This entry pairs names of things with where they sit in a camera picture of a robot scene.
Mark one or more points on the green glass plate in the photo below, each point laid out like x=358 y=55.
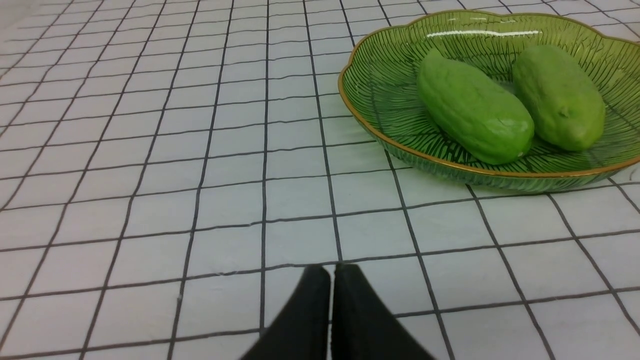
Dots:
x=379 y=86

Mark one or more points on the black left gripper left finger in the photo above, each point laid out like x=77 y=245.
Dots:
x=300 y=331

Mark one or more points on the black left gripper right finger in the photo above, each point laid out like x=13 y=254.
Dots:
x=363 y=328

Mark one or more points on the small green cucumber toy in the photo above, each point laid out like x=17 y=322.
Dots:
x=479 y=114

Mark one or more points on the white grid tablecloth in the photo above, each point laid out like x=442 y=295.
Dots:
x=169 y=167

